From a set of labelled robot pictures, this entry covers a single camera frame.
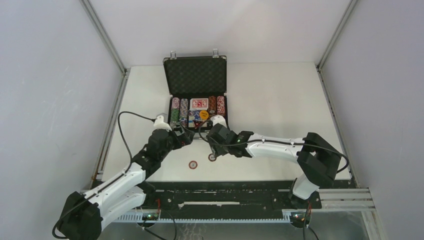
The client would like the left controller board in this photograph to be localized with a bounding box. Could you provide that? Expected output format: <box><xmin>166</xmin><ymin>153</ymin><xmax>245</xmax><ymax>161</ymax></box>
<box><xmin>142</xmin><ymin>213</ymin><xmax>159</xmax><ymax>222</ymax></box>

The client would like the right controller board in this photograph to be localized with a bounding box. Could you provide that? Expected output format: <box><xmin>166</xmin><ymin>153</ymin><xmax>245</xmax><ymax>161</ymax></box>
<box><xmin>290</xmin><ymin>212</ymin><xmax>310</xmax><ymax>222</ymax></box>

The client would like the red white chip stack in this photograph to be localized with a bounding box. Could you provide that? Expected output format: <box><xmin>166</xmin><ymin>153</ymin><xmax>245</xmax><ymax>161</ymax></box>
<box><xmin>216</xmin><ymin>96</ymin><xmax>226</xmax><ymax>117</ymax></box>

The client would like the orange black poker chip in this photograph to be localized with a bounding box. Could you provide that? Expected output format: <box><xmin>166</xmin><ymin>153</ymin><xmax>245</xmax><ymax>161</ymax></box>
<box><xmin>208</xmin><ymin>153</ymin><xmax>217</xmax><ymax>162</ymax></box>

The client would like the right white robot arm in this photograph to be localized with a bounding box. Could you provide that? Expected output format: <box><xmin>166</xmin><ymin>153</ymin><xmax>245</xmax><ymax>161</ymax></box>
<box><xmin>204</xmin><ymin>124</ymin><xmax>344</xmax><ymax>208</ymax></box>

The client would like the orange big blind button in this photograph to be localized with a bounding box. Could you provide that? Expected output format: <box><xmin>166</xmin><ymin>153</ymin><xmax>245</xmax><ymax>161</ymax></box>
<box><xmin>199</xmin><ymin>110</ymin><xmax>209</xmax><ymax>121</ymax></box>

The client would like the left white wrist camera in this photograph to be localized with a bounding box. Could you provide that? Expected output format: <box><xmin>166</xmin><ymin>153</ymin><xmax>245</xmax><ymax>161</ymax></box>
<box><xmin>153</xmin><ymin>113</ymin><xmax>172</xmax><ymax>132</ymax></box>

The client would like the black aluminium poker case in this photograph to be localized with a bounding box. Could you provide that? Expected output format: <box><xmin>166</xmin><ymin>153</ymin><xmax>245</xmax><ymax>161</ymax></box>
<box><xmin>162</xmin><ymin>49</ymin><xmax>228</xmax><ymax>138</ymax></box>

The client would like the white cable duct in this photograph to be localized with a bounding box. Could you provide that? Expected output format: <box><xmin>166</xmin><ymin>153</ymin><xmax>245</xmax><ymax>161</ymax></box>
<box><xmin>113</xmin><ymin>211</ymin><xmax>292</xmax><ymax>224</ymax></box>

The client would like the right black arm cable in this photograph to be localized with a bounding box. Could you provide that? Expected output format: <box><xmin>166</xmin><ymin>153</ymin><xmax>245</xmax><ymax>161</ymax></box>
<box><xmin>198</xmin><ymin>119</ymin><xmax>350</xmax><ymax>175</ymax></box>

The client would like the orange chip stack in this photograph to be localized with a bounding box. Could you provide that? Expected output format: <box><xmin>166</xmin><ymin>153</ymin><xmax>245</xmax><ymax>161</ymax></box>
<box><xmin>208</xmin><ymin>96</ymin><xmax>217</xmax><ymax>118</ymax></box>

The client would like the red poker chip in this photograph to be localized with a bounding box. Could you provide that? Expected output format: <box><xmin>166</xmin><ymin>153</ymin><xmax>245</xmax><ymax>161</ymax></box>
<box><xmin>188</xmin><ymin>160</ymin><xmax>198</xmax><ymax>170</ymax></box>

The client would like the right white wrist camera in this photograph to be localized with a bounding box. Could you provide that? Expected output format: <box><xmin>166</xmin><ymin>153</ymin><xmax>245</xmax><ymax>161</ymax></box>
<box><xmin>210</xmin><ymin>115</ymin><xmax>228</xmax><ymax>128</ymax></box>

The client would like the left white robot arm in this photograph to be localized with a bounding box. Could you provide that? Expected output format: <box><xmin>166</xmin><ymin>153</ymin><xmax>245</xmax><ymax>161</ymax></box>
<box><xmin>52</xmin><ymin>126</ymin><xmax>195</xmax><ymax>240</ymax></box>

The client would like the red playing card deck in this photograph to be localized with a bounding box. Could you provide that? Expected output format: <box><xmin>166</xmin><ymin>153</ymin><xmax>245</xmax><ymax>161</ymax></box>
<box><xmin>189</xmin><ymin>98</ymin><xmax>209</xmax><ymax>111</ymax></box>

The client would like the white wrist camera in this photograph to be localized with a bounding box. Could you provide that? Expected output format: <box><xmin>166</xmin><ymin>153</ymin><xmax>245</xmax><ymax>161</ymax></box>
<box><xmin>153</xmin><ymin>113</ymin><xmax>172</xmax><ymax>132</ymax></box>
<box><xmin>210</xmin><ymin>115</ymin><xmax>228</xmax><ymax>128</ymax></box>

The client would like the mixed chip stack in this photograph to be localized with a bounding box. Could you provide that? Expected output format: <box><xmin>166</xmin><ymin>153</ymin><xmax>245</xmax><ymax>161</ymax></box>
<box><xmin>179</xmin><ymin>98</ymin><xmax>189</xmax><ymax>127</ymax></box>
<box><xmin>169</xmin><ymin>97</ymin><xmax>180</xmax><ymax>129</ymax></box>

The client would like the left mixed chip stack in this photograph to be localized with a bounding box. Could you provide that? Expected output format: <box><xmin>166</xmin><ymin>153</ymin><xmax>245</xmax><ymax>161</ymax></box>
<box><xmin>169</xmin><ymin>97</ymin><xmax>180</xmax><ymax>129</ymax></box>

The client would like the controller board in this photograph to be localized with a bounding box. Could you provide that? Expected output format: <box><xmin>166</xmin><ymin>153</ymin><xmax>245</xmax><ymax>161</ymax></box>
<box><xmin>142</xmin><ymin>213</ymin><xmax>159</xmax><ymax>222</ymax></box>
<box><xmin>290</xmin><ymin>212</ymin><xmax>310</xmax><ymax>222</ymax></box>

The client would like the red triangular all-in button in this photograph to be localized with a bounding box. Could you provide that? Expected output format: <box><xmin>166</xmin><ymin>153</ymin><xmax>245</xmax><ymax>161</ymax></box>
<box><xmin>193</xmin><ymin>120</ymin><xmax>203</xmax><ymax>129</ymax></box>

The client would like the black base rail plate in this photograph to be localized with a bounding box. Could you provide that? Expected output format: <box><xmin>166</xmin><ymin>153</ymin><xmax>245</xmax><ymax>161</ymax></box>
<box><xmin>141</xmin><ymin>180</ymin><xmax>322</xmax><ymax>217</ymax></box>

